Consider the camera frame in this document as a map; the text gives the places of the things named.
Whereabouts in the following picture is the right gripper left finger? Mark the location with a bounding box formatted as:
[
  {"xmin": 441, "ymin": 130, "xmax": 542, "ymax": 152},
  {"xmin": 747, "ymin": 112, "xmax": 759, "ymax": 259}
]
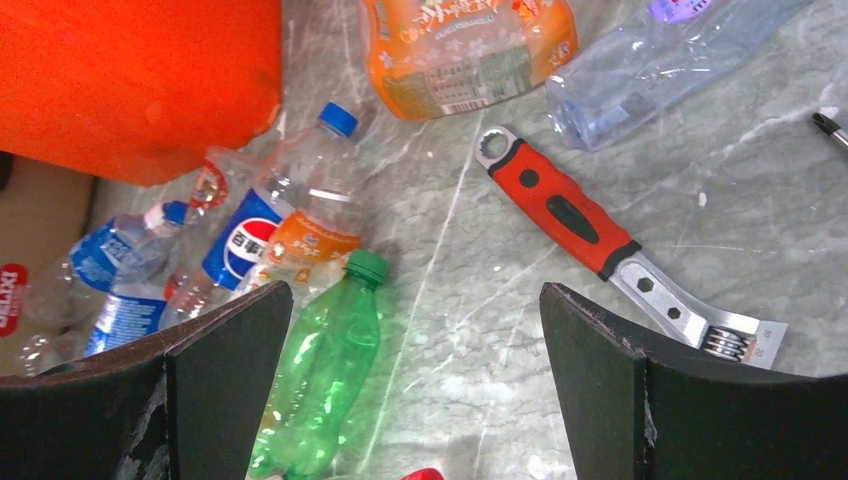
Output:
[{"xmin": 1, "ymin": 282, "xmax": 293, "ymax": 479}]

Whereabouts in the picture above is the red label cola bottle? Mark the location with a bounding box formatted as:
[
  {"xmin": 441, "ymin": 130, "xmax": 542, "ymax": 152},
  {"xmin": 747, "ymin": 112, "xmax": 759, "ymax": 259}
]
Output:
[{"xmin": 400, "ymin": 467, "xmax": 444, "ymax": 480}]

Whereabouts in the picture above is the green plastic bottle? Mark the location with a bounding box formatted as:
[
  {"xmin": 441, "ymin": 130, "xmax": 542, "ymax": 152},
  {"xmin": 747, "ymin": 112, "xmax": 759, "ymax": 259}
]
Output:
[{"xmin": 247, "ymin": 249, "xmax": 389, "ymax": 479}]

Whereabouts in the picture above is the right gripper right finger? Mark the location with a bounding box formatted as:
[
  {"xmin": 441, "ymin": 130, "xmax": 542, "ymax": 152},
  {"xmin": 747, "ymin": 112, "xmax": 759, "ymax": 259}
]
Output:
[{"xmin": 539, "ymin": 283, "xmax": 847, "ymax": 479}]

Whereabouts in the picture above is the tan tool case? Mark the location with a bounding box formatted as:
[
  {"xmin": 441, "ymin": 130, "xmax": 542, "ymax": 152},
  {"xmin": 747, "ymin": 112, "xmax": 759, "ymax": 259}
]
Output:
[{"xmin": 1, "ymin": 152, "xmax": 95, "ymax": 376}]

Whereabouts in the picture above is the clear purple label bottle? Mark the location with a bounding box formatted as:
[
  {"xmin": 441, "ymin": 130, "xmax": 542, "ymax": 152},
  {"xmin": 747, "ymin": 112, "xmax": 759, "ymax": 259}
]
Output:
[{"xmin": 546, "ymin": 0, "xmax": 808, "ymax": 152}]

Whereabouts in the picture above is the adjustable wrench red handle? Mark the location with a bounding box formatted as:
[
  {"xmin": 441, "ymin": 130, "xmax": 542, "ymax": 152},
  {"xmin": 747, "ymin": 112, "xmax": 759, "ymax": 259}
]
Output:
[{"xmin": 474, "ymin": 126, "xmax": 787, "ymax": 369}]

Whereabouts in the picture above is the pepsi bottle centre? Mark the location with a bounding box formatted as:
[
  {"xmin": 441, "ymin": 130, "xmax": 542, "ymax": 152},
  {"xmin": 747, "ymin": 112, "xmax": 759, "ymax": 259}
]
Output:
[{"xmin": 160, "ymin": 102, "xmax": 359, "ymax": 329}]

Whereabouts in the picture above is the blue label water bottle middle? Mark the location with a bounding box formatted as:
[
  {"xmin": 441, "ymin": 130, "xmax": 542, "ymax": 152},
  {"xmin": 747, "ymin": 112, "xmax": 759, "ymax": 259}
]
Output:
[{"xmin": 20, "ymin": 229, "xmax": 182, "ymax": 376}]

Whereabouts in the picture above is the orange plastic bin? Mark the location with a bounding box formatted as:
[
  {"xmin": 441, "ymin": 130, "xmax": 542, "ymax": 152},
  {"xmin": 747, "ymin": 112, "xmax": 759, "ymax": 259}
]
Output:
[{"xmin": 1, "ymin": 1, "xmax": 283, "ymax": 186}]

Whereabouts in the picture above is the blue label bottle white cap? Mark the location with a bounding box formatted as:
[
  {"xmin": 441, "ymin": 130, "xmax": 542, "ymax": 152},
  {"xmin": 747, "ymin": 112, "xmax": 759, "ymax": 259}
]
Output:
[{"xmin": 23, "ymin": 201, "xmax": 188, "ymax": 328}]

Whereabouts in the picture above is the yellow black screwdriver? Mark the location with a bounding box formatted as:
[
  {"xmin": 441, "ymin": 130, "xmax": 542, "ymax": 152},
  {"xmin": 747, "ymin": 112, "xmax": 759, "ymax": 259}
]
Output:
[{"xmin": 811, "ymin": 112, "xmax": 848, "ymax": 149}]

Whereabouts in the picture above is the wide orange label bottle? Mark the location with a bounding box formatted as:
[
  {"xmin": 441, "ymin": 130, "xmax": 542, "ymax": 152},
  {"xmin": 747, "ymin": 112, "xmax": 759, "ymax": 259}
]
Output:
[{"xmin": 359, "ymin": 0, "xmax": 579, "ymax": 121}]

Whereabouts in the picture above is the orange tea bottle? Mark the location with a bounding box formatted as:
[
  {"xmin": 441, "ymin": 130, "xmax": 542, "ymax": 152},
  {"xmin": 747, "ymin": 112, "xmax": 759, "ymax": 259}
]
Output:
[{"xmin": 229, "ymin": 209, "xmax": 362, "ymax": 301}]

